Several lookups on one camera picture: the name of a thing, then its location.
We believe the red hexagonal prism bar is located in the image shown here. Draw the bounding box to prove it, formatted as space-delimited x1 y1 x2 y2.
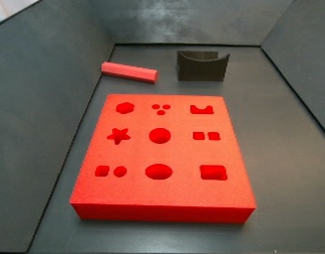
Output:
101 62 158 83

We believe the red foam shape board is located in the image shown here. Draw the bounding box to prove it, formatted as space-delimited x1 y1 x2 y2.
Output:
70 94 256 223

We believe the black curved cradle stand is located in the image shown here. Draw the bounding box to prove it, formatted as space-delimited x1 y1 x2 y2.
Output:
177 51 230 81

